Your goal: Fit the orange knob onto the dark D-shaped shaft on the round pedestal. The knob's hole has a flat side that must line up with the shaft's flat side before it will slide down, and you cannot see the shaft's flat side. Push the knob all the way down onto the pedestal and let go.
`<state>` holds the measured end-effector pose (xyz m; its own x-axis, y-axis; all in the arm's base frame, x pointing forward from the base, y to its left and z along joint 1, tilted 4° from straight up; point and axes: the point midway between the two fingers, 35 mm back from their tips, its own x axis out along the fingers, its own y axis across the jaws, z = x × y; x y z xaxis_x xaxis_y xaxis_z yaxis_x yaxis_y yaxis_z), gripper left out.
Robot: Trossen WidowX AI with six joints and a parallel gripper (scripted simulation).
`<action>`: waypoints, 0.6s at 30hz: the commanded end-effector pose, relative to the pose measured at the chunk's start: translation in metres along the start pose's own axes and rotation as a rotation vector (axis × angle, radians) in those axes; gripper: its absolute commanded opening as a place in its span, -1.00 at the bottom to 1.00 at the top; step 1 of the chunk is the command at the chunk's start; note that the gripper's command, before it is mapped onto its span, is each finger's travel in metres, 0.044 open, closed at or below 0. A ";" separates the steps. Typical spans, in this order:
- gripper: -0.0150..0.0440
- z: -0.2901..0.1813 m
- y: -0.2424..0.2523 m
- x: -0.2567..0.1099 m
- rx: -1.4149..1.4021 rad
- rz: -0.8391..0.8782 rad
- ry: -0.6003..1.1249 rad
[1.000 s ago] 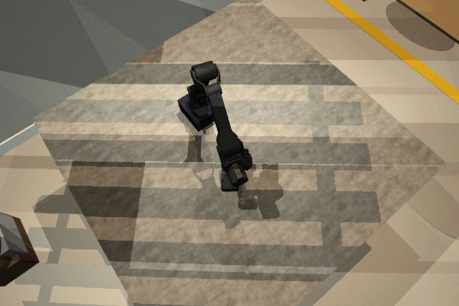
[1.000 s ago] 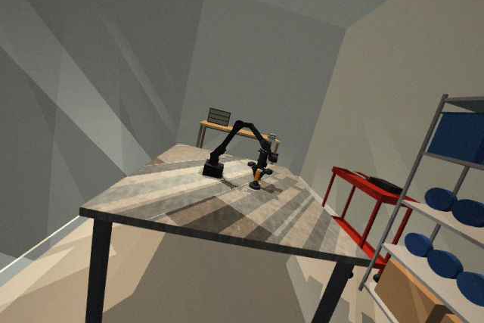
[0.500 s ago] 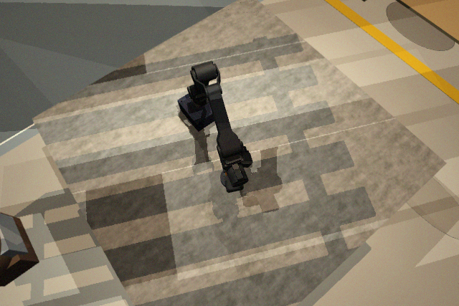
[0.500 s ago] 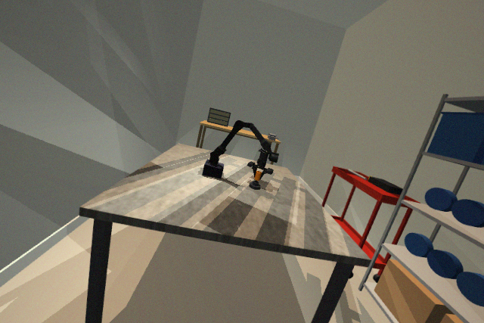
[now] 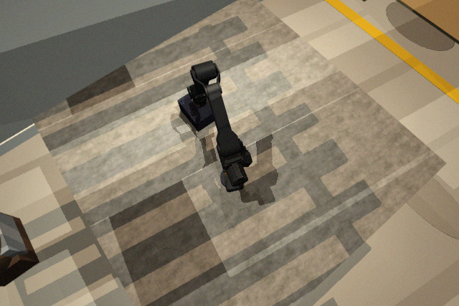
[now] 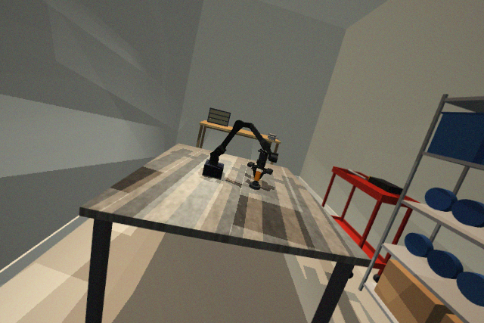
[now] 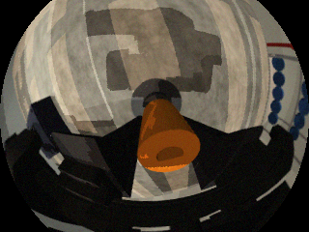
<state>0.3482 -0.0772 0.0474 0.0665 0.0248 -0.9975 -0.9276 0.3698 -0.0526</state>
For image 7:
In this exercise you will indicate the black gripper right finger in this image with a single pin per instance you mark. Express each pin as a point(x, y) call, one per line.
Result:
point(218, 148)

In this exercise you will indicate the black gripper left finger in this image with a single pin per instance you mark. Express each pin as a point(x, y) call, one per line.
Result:
point(115, 153)

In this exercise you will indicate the orange knob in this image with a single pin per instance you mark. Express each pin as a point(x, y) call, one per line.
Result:
point(166, 142)

